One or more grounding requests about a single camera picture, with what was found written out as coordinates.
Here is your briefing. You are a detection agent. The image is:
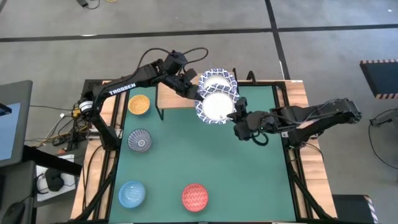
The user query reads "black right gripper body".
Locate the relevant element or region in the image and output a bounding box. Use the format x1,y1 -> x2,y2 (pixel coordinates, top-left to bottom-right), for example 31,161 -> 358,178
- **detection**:
233,96 -> 272,141

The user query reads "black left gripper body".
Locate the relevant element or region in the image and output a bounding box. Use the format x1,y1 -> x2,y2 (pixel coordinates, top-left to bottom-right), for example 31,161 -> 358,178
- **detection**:
169,74 -> 203,100

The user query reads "blue white patterned paper bowl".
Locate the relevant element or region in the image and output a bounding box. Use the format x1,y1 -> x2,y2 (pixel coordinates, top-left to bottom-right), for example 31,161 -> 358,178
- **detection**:
195,90 -> 240,125
198,68 -> 239,94

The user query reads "yellow patterned ceramic bowl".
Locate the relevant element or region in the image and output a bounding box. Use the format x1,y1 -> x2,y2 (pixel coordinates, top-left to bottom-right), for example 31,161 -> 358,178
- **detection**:
127,94 -> 150,116

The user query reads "dark blue radial ceramic bowl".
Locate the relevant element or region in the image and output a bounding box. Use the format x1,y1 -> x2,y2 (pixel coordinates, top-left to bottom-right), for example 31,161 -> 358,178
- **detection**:
127,128 -> 153,153

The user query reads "red zigzag patterned ceramic bowl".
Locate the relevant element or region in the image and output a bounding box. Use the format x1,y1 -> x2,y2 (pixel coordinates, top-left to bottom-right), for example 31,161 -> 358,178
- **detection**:
181,183 -> 210,213

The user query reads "light blue ceramic bowl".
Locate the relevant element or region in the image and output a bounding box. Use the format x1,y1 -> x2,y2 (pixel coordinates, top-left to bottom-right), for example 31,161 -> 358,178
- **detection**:
118,180 -> 147,209

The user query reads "green table mat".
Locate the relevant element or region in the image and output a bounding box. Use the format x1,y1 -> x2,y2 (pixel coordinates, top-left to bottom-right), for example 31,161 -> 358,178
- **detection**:
108,84 -> 297,223

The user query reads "black perforated box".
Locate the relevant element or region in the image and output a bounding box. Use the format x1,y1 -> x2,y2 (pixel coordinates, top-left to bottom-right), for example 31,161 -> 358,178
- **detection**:
82,79 -> 106,95

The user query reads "hazard striped black box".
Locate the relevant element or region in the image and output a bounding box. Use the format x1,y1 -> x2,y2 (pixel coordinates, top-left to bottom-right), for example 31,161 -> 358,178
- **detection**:
331,194 -> 379,224

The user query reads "grey floor device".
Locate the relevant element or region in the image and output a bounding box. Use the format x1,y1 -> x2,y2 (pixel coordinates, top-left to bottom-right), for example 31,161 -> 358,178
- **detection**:
369,108 -> 398,128

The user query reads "hazard striped black platform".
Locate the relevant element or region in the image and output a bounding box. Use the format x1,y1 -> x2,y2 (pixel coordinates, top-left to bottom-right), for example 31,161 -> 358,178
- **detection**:
359,58 -> 398,100

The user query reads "white paper sheet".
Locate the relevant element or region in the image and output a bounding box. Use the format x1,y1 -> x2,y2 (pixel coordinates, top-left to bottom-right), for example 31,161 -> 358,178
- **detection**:
35,154 -> 77,203

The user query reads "black desk bar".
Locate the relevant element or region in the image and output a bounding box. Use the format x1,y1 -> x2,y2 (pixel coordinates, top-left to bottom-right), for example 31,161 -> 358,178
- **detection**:
23,144 -> 83,177

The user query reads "grey monitor blue screen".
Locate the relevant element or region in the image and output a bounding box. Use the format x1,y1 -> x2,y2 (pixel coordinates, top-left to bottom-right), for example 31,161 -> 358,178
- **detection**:
0,80 -> 34,169

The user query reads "grey desk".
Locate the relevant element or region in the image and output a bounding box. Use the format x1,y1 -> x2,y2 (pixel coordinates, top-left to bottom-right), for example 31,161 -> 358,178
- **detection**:
0,160 -> 37,224

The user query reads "black computer mouse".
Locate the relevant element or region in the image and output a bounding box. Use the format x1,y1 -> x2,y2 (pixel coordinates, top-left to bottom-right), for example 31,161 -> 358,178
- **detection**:
1,201 -> 25,224

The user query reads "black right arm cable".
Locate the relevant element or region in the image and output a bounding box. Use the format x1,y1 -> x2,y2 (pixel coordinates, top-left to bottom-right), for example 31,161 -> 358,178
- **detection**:
251,130 -> 270,147

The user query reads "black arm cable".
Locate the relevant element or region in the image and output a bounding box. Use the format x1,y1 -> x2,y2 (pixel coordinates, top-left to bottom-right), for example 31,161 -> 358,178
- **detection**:
251,130 -> 270,147
136,47 -> 209,73

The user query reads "wooden shelf black metal frame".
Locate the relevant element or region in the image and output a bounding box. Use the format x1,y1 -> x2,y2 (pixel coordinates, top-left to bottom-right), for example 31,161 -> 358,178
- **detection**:
154,68 -> 242,121

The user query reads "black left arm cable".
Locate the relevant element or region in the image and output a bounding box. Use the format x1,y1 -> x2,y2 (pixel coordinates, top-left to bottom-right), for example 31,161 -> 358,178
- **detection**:
136,47 -> 209,73

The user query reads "black metal table frame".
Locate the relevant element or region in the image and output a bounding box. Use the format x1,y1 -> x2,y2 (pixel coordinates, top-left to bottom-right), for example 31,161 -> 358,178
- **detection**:
74,70 -> 336,224

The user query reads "black floor cable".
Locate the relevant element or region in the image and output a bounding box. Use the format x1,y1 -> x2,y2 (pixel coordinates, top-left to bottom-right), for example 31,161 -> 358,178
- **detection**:
368,124 -> 398,170

